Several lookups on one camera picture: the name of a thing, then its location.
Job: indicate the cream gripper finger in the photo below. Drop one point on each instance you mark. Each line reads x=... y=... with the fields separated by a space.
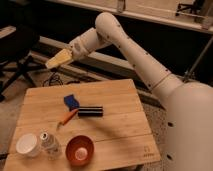
x=62 y=57

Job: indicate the black office chair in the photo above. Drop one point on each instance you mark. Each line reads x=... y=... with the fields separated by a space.
x=15 y=57

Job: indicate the white plastic cup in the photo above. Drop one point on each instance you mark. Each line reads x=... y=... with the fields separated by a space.
x=28 y=145

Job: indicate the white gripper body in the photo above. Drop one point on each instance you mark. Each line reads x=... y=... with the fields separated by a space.
x=77 y=49

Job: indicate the red ceramic bowl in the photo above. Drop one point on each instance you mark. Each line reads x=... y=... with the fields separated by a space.
x=79 y=150

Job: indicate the wooden table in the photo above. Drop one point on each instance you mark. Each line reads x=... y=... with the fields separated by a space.
x=122 y=136

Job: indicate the black rectangular box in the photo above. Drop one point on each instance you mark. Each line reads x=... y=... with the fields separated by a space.
x=90 y=112

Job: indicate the clear plastic bottle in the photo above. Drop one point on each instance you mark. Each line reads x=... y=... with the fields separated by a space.
x=50 y=145

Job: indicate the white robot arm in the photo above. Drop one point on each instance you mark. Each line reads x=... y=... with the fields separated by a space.
x=189 y=105

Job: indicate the blue cloth piece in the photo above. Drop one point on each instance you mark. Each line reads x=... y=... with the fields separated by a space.
x=71 y=102

